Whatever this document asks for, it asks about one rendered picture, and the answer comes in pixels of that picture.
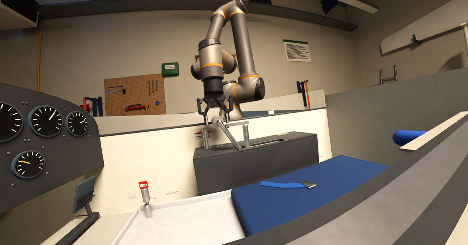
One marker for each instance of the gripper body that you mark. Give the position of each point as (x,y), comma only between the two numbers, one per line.
(213,87)

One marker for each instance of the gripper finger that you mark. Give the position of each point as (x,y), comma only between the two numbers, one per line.
(228,105)
(203,106)

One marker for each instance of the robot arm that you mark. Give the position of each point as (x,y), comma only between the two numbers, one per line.
(241,47)

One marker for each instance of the grey flat tongue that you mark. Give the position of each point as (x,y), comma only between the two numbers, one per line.
(237,124)

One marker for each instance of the grey gear lever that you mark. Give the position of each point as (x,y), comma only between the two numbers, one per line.
(228,133)

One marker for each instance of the dark grey gear box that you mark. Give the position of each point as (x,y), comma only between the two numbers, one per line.
(256,164)

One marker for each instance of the red-capped safety pin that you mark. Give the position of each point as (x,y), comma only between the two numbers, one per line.
(144,192)

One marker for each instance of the short grey metal socket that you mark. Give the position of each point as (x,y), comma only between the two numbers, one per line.
(147,210)

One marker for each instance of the blue seat cushion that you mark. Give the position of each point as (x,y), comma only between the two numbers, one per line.
(310,201)

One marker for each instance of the red and white label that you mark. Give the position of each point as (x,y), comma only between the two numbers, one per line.
(199,134)

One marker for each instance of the yellow tool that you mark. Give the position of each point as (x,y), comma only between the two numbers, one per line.
(146,108)

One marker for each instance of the brown pegboard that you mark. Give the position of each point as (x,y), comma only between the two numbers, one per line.
(137,91)

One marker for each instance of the blue and orange stand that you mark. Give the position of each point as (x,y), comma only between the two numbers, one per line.
(302,91)

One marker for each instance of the white notice with green header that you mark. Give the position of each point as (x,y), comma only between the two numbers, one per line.
(297,51)

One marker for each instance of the blue orange red stand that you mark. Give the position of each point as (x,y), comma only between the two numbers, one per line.
(94,106)

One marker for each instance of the grey metal buckle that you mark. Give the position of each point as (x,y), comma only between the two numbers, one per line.
(309,184)

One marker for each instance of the white tray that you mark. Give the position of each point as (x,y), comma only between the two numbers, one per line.
(182,223)

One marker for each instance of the small black round gauge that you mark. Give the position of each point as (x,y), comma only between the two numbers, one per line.
(77,123)

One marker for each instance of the dark grey instrument panel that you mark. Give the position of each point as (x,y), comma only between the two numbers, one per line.
(73,153)

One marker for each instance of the small grey screen on stand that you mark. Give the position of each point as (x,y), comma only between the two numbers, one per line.
(83,193)

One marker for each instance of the grey cockpit rim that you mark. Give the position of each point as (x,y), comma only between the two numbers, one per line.
(384,128)

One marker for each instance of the silver ladder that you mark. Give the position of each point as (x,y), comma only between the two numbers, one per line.
(388,76)

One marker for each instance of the ceiling light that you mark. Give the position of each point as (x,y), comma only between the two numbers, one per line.
(356,2)

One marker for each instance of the dark grey bar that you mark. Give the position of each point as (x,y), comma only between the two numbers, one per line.
(78,228)

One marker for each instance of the blue cylinder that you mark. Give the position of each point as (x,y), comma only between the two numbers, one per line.
(406,137)

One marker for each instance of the black gauge with orange needle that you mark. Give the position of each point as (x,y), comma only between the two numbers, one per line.
(28,164)

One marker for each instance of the large black round gauge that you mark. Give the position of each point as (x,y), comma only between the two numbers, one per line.
(7,120)

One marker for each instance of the pale wooden strip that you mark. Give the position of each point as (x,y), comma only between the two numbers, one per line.
(435,131)

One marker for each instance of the white wing panel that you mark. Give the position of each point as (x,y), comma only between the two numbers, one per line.
(431,25)

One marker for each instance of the grey metal post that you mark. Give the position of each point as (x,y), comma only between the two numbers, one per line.
(206,140)
(246,137)

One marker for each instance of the green wall box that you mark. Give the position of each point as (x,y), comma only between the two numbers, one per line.
(170,69)

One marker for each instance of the white cockpit side wall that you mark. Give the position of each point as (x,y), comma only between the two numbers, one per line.
(153,153)

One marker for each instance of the grey frame tool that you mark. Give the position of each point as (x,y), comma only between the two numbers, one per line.
(116,90)

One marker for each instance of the grey wall ledge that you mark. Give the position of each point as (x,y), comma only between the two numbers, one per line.
(146,5)

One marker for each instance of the blue wall bracket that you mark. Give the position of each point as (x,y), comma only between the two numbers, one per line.
(416,40)

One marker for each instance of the white wall air unit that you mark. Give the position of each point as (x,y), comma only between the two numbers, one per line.
(16,3)

